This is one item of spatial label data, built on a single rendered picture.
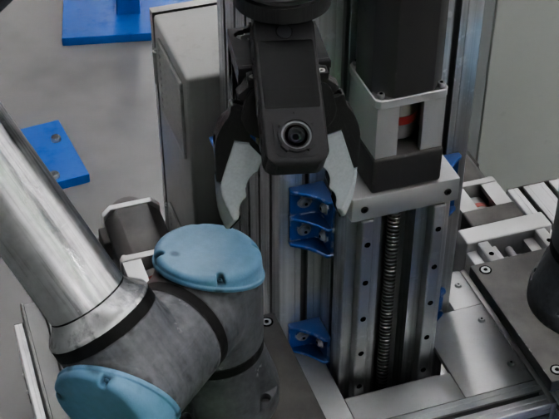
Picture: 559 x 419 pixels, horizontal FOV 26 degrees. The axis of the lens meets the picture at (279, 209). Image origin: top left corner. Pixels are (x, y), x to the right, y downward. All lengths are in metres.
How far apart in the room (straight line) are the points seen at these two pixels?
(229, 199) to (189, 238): 0.35
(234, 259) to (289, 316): 0.33
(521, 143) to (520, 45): 0.25
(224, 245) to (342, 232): 0.19
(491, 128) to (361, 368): 1.17
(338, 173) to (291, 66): 0.12
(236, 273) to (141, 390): 0.17
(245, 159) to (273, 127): 0.09
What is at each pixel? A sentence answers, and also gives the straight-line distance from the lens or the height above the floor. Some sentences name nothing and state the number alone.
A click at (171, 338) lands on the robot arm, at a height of 1.25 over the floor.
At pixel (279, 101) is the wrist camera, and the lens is 0.85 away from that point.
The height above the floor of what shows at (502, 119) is 0.63.
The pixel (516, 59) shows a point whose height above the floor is 0.78.
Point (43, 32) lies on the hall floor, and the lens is 4.22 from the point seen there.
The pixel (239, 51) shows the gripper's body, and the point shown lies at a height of 1.62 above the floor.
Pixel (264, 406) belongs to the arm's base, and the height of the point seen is 1.06.
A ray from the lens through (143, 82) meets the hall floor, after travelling 3.90.
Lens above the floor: 2.10
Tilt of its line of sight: 39 degrees down
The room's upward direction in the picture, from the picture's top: straight up
